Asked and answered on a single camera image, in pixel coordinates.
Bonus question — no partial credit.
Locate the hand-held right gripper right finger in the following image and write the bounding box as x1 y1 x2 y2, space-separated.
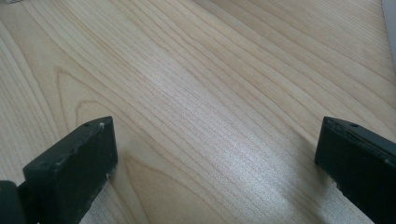
314 116 396 224

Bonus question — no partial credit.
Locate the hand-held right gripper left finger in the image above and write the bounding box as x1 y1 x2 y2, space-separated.
22 116 119 224

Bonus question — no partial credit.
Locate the white plastic storage box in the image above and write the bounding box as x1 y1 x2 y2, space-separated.
381 0 396 74

